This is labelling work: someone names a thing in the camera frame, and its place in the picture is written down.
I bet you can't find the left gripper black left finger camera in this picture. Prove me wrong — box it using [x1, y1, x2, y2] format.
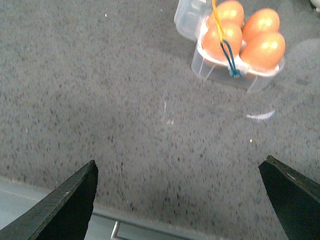
[0, 160, 99, 240]

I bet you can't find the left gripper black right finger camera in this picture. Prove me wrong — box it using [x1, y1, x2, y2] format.
[258, 155, 320, 240]

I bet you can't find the brown egg carried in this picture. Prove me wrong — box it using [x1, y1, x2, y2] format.
[239, 32, 286, 72]

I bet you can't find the brown egg front left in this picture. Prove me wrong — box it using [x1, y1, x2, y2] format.
[201, 20, 243, 62]

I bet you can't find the brown egg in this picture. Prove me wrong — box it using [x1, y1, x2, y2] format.
[242, 8, 280, 42]
[201, 20, 243, 62]
[205, 0, 244, 28]

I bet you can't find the brown egg back right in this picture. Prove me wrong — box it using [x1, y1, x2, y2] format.
[242, 8, 280, 42]

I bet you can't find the brown egg back left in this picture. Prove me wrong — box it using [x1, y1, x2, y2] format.
[205, 0, 244, 28]

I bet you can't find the clear plastic egg box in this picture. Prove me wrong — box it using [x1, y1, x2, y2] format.
[174, 0, 285, 92]

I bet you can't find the blue rubber band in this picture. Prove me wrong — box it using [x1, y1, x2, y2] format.
[220, 39, 242, 78]

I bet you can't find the yellow rubber band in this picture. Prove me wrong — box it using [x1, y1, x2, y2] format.
[211, 0, 224, 44]

